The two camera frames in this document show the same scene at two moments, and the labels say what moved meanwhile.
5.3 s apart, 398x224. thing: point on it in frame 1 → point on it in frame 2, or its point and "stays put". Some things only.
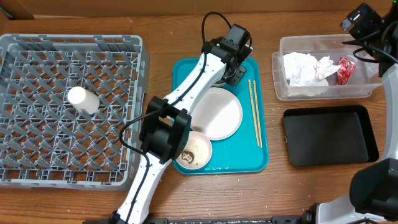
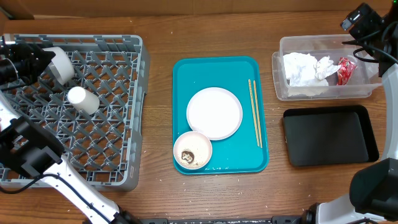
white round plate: [218, 112] stays put
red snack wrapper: [345, 70] stays put
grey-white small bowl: [218, 83] → [61, 66]
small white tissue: [325, 67] stays put
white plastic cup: [84, 100] stays put
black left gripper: [235, 78] → [30, 59]
